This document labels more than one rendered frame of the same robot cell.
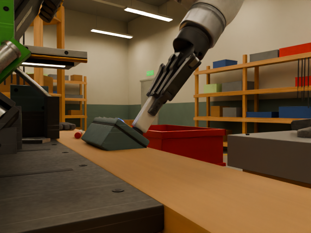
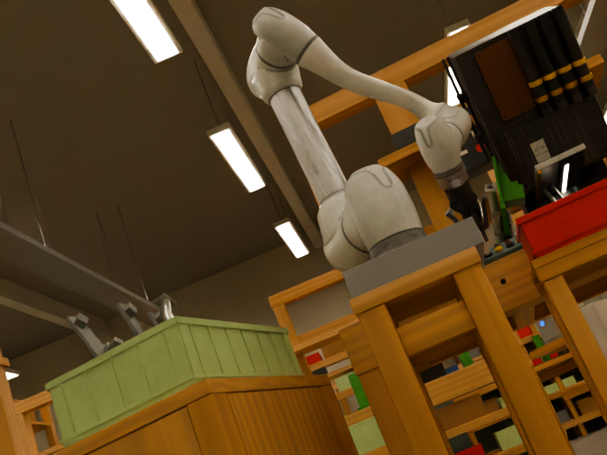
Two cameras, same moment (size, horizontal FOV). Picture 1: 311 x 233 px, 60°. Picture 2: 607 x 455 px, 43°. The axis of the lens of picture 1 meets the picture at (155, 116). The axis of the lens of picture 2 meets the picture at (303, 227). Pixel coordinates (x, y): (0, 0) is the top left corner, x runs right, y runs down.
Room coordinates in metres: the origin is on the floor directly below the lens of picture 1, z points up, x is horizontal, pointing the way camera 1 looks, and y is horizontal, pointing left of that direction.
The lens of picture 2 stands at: (1.58, -2.05, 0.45)
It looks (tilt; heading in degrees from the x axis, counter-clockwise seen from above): 19 degrees up; 129
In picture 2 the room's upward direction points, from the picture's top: 22 degrees counter-clockwise
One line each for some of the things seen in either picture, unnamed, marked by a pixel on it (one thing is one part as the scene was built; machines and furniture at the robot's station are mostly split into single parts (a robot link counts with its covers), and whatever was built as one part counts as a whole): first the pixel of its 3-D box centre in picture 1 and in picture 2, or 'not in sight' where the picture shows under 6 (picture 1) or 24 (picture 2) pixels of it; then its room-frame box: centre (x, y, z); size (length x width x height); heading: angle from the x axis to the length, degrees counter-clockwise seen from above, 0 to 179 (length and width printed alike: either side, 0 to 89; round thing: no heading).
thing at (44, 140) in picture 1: (34, 140); not in sight; (0.60, 0.27, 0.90); 0.06 x 0.04 x 0.01; 87
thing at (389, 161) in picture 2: not in sight; (489, 124); (0.46, 0.67, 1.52); 0.90 x 0.25 x 0.04; 29
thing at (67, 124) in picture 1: (58, 125); not in sight; (1.06, 0.38, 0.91); 0.20 x 0.11 x 0.03; 27
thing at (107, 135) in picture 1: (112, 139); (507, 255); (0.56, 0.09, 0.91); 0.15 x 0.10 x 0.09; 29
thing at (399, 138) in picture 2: not in sight; (412, 137); (0.22, 0.49, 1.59); 0.15 x 0.07 x 0.07; 29
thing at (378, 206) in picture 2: not in sight; (378, 207); (0.52, -0.40, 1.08); 0.18 x 0.16 x 0.22; 153
